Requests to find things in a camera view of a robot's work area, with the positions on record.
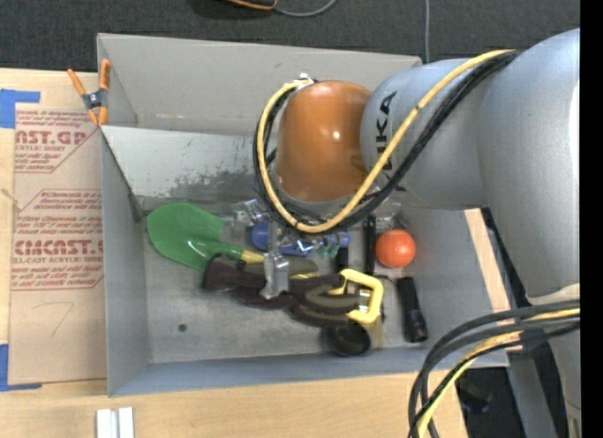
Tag dark brown cloth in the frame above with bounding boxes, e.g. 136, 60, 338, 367
201, 256, 378, 329

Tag brown cardboard board, red print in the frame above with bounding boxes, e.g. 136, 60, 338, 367
0, 67, 110, 391

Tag grey metal bin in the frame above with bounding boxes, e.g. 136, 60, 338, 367
96, 33, 513, 397

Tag green toy shovel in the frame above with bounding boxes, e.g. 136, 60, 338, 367
145, 202, 268, 271

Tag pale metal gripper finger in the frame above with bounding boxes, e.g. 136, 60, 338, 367
260, 252, 290, 300

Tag orange ball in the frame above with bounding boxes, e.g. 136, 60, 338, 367
375, 228, 417, 269

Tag yellow plastic clamp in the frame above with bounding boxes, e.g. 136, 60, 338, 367
329, 268, 386, 349

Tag black round cap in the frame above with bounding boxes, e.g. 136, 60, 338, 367
322, 323, 373, 358

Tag black flashlight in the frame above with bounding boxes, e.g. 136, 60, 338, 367
396, 276, 430, 344

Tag black cylinder on white bracket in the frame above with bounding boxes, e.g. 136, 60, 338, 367
362, 212, 402, 278

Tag blue plastic toy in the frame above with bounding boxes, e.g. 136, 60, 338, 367
250, 221, 352, 258

